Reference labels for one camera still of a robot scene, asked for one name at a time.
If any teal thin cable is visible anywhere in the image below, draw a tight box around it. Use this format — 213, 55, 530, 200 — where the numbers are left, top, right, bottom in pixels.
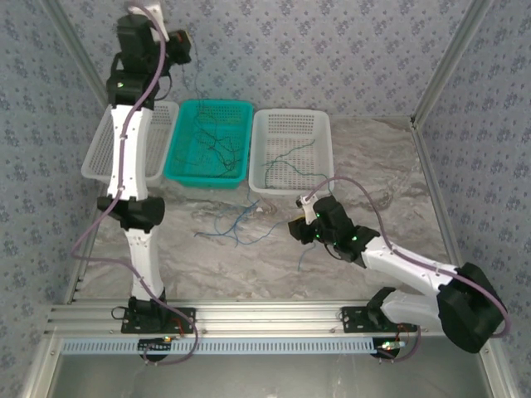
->
260, 139, 329, 184

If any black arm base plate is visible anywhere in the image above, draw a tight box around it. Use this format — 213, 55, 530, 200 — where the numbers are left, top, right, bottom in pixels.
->
119, 307, 197, 335
340, 305, 418, 334

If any white slotted cable duct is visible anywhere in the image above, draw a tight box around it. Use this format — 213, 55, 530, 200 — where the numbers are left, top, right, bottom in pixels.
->
61, 336, 377, 356

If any mauve right arm cable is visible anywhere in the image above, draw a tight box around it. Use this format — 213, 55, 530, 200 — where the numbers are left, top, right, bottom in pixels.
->
309, 176, 509, 364

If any grey metal panel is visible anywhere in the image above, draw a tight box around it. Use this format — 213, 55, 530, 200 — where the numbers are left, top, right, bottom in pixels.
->
53, 354, 486, 398

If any mauve arm cable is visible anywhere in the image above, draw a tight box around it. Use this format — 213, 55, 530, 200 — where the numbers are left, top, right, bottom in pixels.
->
71, 1, 200, 366
309, 176, 509, 364

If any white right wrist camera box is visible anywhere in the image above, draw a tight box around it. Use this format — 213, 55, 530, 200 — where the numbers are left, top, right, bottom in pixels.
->
295, 197, 319, 227

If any teal perforated plastic basket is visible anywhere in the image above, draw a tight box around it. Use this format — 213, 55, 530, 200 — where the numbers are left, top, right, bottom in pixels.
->
163, 99, 255, 192

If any small black controller board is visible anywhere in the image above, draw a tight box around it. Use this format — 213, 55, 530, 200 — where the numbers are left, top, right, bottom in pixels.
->
139, 337, 174, 358
372, 338, 407, 360

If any aluminium mounting rail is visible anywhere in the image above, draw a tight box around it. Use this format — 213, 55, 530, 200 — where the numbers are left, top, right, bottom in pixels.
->
45, 301, 497, 337

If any aluminium frame post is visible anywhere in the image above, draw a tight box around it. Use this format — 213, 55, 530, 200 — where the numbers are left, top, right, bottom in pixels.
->
41, 0, 113, 111
410, 0, 497, 125

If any white perforated plastic basket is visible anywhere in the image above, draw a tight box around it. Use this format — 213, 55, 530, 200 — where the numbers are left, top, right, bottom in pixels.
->
247, 108, 336, 196
80, 99, 180, 187

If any aluminium frame leg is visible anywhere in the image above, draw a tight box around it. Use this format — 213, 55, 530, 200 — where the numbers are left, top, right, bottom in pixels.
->
475, 335, 514, 398
22, 335, 63, 398

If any mauve left arm cable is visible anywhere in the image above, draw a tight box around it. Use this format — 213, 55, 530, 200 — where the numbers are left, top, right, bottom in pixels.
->
71, 1, 200, 366

